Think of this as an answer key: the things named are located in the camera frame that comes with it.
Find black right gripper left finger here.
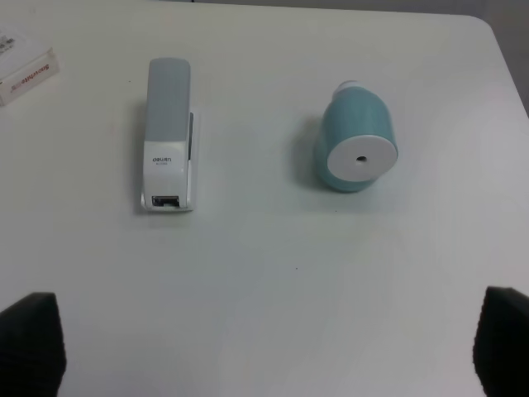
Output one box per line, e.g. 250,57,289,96
1,292,67,396

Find white cardboard box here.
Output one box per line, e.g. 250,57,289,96
1,22,60,107

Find teal white pencil sharpener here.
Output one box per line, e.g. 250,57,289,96
313,80,398,193

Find white grey stapler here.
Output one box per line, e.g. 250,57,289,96
142,58,196,212

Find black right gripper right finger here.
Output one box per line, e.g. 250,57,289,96
473,286,528,396

